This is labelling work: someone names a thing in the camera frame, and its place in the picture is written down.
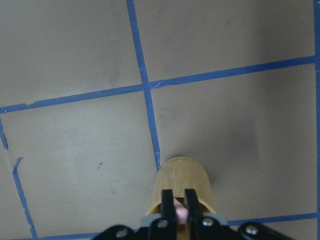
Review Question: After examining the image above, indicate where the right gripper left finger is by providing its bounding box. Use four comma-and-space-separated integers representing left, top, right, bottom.
147, 189, 177, 240

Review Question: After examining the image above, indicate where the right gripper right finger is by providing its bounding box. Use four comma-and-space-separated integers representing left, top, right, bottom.
184, 189, 220, 240

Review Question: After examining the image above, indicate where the bamboo chopstick holder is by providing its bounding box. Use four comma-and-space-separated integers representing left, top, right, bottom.
146, 156, 217, 216

